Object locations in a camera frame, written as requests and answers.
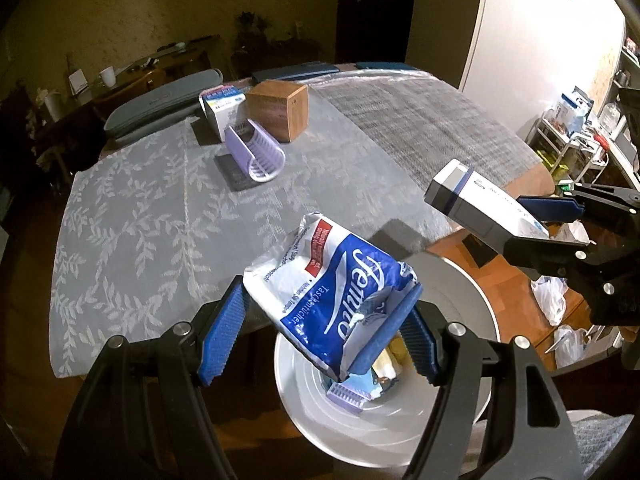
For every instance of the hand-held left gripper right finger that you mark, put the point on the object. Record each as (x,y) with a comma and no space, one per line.
(385,340)

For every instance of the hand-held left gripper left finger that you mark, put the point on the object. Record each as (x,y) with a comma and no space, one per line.
(225,330)

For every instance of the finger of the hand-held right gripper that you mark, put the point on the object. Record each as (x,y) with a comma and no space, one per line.
(545,255)
(550,208)

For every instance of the yellow paper bag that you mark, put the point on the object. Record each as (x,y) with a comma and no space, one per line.
(392,360)

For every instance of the purple plastic basket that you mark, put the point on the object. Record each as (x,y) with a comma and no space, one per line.
(260,160)
(347,395)

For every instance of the silver white carton box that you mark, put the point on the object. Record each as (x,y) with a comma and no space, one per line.
(480,210)

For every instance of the blue white tissue packet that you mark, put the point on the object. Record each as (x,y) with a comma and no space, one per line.
(320,285)

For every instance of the white round trash bin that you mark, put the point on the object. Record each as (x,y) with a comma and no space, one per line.
(320,415)

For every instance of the white plastic bag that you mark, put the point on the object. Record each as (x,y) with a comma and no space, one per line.
(550,300)
(570,347)

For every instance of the blue white package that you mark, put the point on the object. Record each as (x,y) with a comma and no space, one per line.
(572,110)

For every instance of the grey textured cloth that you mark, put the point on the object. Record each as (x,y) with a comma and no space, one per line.
(600,445)

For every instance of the grey woven placemat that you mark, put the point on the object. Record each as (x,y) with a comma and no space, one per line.
(425,125)

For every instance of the dark blue phone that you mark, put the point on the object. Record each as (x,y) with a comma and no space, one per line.
(385,65)

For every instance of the white blue medicine box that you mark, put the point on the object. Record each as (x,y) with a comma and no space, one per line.
(220,110)

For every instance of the brown cardboard box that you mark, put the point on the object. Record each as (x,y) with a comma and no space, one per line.
(275,110)

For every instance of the grey zip fabric case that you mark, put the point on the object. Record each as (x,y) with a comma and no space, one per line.
(150,105)

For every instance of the wooden chair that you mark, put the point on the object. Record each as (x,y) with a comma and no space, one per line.
(135,85)

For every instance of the wooden dining table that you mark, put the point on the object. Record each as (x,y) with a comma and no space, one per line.
(135,67)

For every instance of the white mug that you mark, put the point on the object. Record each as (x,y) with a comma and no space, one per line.
(107,77)

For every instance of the white pitcher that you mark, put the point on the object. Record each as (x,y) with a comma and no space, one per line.
(53,106)

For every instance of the wooden side table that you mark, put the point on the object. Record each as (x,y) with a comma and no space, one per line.
(280,52)

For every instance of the white card stand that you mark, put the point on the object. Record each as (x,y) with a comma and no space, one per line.
(77,81)

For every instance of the potted plant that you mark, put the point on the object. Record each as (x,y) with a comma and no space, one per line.
(252,27)

